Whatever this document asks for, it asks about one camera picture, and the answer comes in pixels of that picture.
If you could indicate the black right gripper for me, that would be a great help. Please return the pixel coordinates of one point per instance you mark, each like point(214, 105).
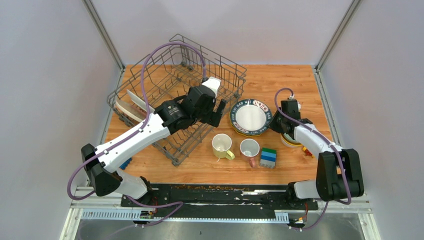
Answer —
point(272, 125)

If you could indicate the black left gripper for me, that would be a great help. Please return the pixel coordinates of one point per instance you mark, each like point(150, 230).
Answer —
point(215, 116)

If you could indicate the teal rimmed plate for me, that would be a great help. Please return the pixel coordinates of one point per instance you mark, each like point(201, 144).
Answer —
point(250, 115)

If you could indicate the red and teal floral plate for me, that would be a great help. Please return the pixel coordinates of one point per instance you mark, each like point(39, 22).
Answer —
point(139, 102)

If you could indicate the cream and pink plate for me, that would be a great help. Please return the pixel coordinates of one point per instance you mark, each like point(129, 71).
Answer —
point(130, 110)

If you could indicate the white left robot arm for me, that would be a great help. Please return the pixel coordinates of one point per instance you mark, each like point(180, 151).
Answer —
point(102, 163)

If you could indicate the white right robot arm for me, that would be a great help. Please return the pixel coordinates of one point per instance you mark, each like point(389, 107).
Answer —
point(338, 174)

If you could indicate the stacked teal and yellow bowls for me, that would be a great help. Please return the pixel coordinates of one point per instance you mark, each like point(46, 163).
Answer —
point(289, 142)

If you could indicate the yellow mug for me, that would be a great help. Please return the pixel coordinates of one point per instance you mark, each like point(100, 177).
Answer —
point(222, 144)

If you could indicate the green scalloped plate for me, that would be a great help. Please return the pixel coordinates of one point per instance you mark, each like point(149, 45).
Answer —
point(249, 133)

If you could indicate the green blue grey block stack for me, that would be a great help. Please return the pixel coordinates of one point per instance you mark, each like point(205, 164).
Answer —
point(268, 158)

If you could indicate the pink mug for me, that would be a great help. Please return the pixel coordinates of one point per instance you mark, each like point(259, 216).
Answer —
point(249, 151)

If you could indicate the small red yellow green toy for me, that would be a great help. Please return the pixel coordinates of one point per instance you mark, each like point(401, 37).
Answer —
point(307, 152)

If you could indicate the yellow red blue toy block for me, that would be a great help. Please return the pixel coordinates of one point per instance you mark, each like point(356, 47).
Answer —
point(124, 165)

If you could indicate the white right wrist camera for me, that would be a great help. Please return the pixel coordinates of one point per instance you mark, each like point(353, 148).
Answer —
point(292, 98)

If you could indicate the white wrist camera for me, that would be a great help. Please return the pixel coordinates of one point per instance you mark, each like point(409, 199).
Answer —
point(292, 98)
point(213, 84)

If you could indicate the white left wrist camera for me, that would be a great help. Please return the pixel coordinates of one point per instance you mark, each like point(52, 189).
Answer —
point(213, 84)

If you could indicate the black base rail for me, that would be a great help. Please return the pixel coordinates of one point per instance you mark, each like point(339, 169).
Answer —
point(214, 203)

